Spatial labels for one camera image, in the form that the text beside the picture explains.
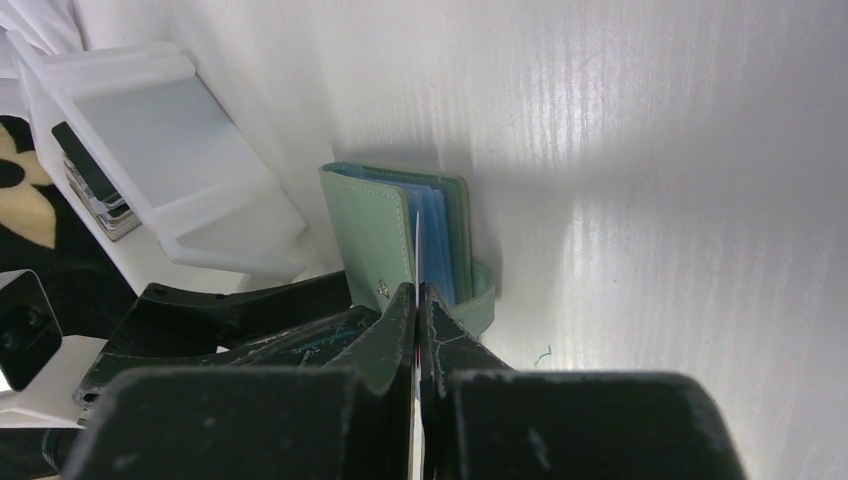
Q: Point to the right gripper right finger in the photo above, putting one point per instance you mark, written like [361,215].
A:
[483,419]

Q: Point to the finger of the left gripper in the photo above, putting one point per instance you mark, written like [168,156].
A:
[313,344]
[167,322]

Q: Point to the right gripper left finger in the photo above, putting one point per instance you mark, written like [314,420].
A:
[350,418]

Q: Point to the silver VIP credit card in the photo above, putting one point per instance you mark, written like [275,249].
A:
[417,434]

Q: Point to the green leather card holder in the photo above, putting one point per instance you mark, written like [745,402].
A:
[372,210]

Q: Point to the clear plastic card box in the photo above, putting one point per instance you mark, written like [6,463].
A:
[209,207]

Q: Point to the stack of credit cards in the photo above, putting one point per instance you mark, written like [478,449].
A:
[108,208]

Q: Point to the black floral blanket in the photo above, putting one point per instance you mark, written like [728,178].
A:
[41,232]

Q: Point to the white crumpled cloth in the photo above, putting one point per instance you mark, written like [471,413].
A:
[49,26]

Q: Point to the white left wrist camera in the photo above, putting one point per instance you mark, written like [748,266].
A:
[41,368]

